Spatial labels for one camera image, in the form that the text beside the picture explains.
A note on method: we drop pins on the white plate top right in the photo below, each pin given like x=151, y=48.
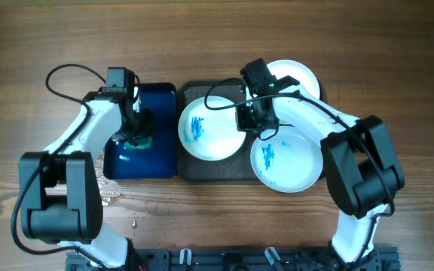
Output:
x=286, y=67

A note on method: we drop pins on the white plate bottom right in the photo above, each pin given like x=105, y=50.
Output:
x=286, y=161

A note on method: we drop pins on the dark brown serving tray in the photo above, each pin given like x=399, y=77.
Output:
x=237, y=167

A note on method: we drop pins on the black tray with blue water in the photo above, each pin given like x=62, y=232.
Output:
x=122, y=161

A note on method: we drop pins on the white plate blue stain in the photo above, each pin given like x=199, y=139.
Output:
x=207, y=129

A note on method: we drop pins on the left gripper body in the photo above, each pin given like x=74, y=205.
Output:
x=143, y=124

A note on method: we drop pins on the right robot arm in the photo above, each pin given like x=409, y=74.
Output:
x=359, y=162

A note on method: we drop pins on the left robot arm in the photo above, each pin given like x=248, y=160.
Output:
x=59, y=202

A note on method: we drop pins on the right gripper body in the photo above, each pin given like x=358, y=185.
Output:
x=250, y=120

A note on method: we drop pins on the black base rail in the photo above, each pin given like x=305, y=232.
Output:
x=309, y=258

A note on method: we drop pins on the green scrubbing sponge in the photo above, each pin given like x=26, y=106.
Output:
x=138, y=143

